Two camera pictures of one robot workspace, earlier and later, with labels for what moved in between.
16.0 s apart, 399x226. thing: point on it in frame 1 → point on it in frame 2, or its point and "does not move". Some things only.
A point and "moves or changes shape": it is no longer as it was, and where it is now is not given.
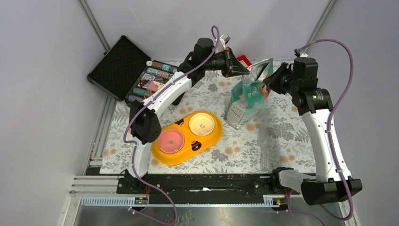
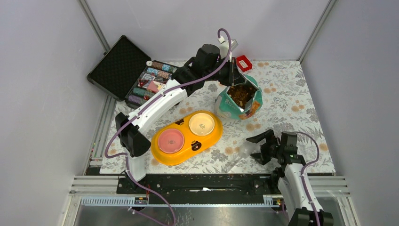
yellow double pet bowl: (185, 136) does not move
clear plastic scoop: (263, 138) moves or changes shape
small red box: (244, 60) does not move
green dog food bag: (247, 97) moves or changes shape
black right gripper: (271, 82) → (269, 135)
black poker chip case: (127, 73) does not move
